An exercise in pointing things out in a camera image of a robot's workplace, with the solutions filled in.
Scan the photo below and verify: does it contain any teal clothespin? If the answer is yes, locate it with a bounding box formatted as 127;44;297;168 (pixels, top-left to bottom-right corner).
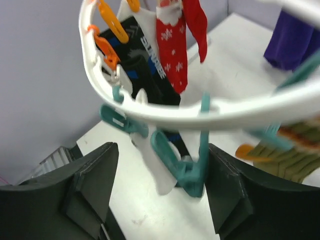
149;92;212;198
99;104;149;138

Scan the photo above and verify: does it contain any purple sock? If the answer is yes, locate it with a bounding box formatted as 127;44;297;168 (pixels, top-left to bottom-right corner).
264;10;320;71

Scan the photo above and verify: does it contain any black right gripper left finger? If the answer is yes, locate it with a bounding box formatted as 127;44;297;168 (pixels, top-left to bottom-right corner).
0;142;119;240

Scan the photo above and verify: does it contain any red santa sock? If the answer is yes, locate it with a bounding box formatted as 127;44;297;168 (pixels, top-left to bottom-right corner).
156;0;208;94

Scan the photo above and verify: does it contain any white sock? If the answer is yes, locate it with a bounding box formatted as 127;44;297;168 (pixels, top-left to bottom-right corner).
117;0;177;195

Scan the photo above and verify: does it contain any white round sock hanger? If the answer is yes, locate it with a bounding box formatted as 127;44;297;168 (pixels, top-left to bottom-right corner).
78;0;320;131

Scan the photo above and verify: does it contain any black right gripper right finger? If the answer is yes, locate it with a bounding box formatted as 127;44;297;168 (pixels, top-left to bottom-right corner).
205;144;320;240

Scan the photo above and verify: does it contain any black blue patterned sock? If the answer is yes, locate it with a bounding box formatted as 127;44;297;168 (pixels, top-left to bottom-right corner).
94;14;193;161

